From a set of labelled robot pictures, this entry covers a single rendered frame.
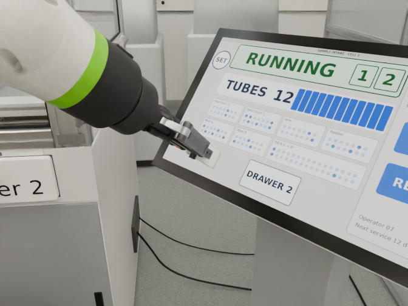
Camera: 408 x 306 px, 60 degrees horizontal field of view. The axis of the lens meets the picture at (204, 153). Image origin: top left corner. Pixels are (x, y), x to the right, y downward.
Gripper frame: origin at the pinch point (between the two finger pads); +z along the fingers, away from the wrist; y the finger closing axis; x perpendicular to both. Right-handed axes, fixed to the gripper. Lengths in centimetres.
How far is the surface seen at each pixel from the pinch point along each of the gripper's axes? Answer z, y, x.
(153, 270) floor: 98, 73, 52
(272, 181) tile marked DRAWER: 3.5, -11.6, -0.2
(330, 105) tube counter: 3.5, -15.0, -14.2
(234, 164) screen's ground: 3.5, -4.0, -0.5
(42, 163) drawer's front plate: -1.9, 38.4, 15.7
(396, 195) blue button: 3.5, -27.8, -4.4
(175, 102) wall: 234, 252, -71
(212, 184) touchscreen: 3.6, -1.7, 4.0
